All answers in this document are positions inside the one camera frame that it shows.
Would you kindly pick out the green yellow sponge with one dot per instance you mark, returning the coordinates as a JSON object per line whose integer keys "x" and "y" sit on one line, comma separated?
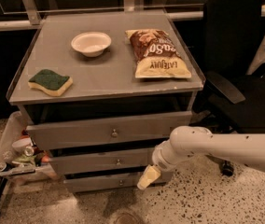
{"x": 50, "y": 82}

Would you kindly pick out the grey top drawer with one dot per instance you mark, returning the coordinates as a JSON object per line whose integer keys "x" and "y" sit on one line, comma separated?
{"x": 91, "y": 132}

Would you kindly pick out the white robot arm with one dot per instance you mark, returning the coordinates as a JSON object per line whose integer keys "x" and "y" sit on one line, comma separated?
{"x": 220, "y": 178}

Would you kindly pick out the white cup in bin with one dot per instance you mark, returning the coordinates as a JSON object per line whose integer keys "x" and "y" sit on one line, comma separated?
{"x": 21, "y": 144}

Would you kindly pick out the clear plastic bin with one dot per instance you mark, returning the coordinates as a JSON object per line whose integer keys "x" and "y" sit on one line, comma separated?
{"x": 17, "y": 166}

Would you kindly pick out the black office chair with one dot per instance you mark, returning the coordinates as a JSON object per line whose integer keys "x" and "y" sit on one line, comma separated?
{"x": 234, "y": 98}

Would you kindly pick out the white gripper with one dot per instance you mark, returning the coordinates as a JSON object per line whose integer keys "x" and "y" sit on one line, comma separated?
{"x": 158, "y": 163}

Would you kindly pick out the metal railing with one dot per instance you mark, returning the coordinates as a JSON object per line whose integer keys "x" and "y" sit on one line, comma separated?
{"x": 76, "y": 13}

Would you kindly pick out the white bowl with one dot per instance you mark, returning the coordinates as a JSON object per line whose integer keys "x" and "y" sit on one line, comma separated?
{"x": 91, "y": 44}

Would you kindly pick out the brown chip bag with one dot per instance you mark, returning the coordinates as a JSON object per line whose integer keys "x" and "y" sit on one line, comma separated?
{"x": 156, "y": 55}

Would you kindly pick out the grey drawer cabinet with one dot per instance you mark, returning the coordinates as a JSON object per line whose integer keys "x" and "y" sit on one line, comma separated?
{"x": 103, "y": 86}

